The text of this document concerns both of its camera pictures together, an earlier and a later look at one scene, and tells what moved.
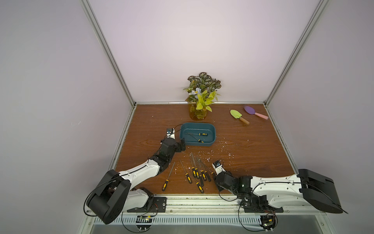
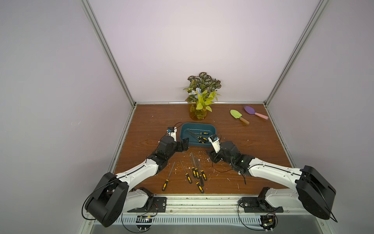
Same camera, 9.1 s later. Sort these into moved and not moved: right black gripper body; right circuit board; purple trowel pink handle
Moved: right black gripper body
Not moved: right circuit board; purple trowel pink handle
